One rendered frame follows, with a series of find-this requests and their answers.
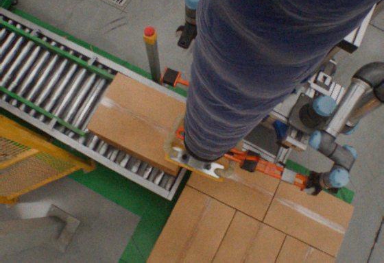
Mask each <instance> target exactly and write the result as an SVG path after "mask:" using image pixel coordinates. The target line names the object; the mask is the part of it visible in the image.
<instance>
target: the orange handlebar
mask: <svg viewBox="0 0 384 263"><path fill-rule="evenodd" d="M177 83H179V84H183V85H185V86H188V85H189V82H186V81H184V80H182V79H179V78H178V80H177ZM180 132H184V128H182V127H180V128H178V129H177V130H176V132H175V134H176V137H177V138H179V139H182V140H183V135H181V134H180ZM230 151H231V152H233V153H238V154H242V155H244V152H242V151H240V150H237V149H235V148H234V149H232V150H230ZM223 157H225V158H228V159H229V160H234V161H236V162H238V163H241V161H242V159H240V158H236V157H234V156H231V155H228V154H227V153H226V154H225V155H224V156H223ZM259 163H260V164H263V165H265V168H261V167H257V170H258V171H261V172H263V173H265V174H266V175H269V176H270V177H276V178H278V179H281V177H282V175H278V174H276V173H275V170H277V171H280V172H282V173H283V171H284V168H282V167H279V166H277V164H272V163H271V162H266V161H265V160H262V159H260V162H259ZM296 178H298V179H301V180H303V181H306V179H307V177H303V176H301V175H299V174H296ZM293 185H295V186H297V187H299V188H304V184H301V183H299V182H297V181H294V182H293Z"/></svg>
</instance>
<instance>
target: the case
mask: <svg viewBox="0 0 384 263"><path fill-rule="evenodd" d="M185 110H186V103H184V102H182V101H179V100H177V99H175V98H173V97H171V96H169V95H167V94H165V93H163V92H161V91H159V90H157V89H153V88H150V87H149V86H146V85H145V84H142V83H141V82H138V81H136V80H134V79H132V78H130V77H128V76H126V75H122V74H121V73H117V76H116V77H115V79H114V80H113V81H112V83H111V85H110V87H109V89H108V90H107V92H106V94H105V95H104V97H103V99H102V100H101V103H100V104H99V106H98V108H97V109H96V111H95V113H94V115H93V117H92V119H91V121H90V123H89V124H88V126H87V127H86V128H87V129H89V130H90V131H91V132H92V133H93V134H95V135H96V137H98V138H99V139H100V140H102V141H103V142H105V143H107V144H109V145H111V146H113V147H116V148H118V149H120V150H122V151H125V152H126V153H128V154H130V155H133V156H134V157H136V158H138V159H140V160H142V161H144V162H147V163H148V164H151V165H152V166H155V167H156V168H159V169H160V170H162V171H164V172H166V173H169V174H171V175H173V176H175V177H177V175H178V171H179V169H180V167H181V166H178V165H176V164H174V163H171V162H168V161H166V160H165V159H164V158H165V156H166V153H165V151H164V143H165V141H166V138H167V136H168V135H169V133H170V132H171V133H172V130H171V127H172V123H173V120H174V119H175V117H176V116H177V115H179V114H183V113H184V112H185ZM172 143H174V144H176V145H179V146H181V147H184V143H183V140H181V139H179V138H175V139H174V140H173V141H172ZM184 148H185V147H184Z"/></svg>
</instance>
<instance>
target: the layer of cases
mask: <svg viewBox="0 0 384 263"><path fill-rule="evenodd" d="M235 167H236V168H235V170H234V172H233V173H232V175H231V176H230V177H225V178H224V180H223V182H222V183H221V182H219V181H215V180H213V179H210V178H208V177H206V176H203V175H200V174H199V173H196V172H194V171H193V172H192V174H191V176H190V178H189V180H188V182H187V184H186V185H185V187H184V189H183V191H182V193H181V196H180V198H179V199H178V202H177V204H176V206H175V207H174V209H173V211H172V213H171V215H170V216H169V218H168V220H167V223H166V225H165V227H164V229H163V230H162V232H161V234H160V236H159V237H158V241H157V243H156V244H155V246H154V248H153V249H152V252H151V254H150V256H149V258H148V259H147V261H146V262H147V263H334V262H335V259H336V257H337V254H338V251H339V248H340V246H341V243H342V241H343V239H344V236H345V233H346V230H347V228H348V224H349V222H350V217H351V215H352V212H353V210H354V206H352V205H350V204H349V203H345V202H344V201H342V200H341V199H338V198H337V197H334V196H333V195H331V194H328V193H327V192H324V191H323V190H322V191H321V192H320V193H319V195H318V196H316V197H314V196H313V195H307V192H305V191H300V189H301V188H299V187H297V186H295V185H293V184H286V183H285V182H283V181H281V180H279V179H278V178H276V177H270V176H269V175H266V174H265V173H263V172H261V171H258V170H257V171H254V172H252V173H250V172H248V171H245V170H243V169H241V168H240V166H239V163H238V162H237V164H236V166H235Z"/></svg>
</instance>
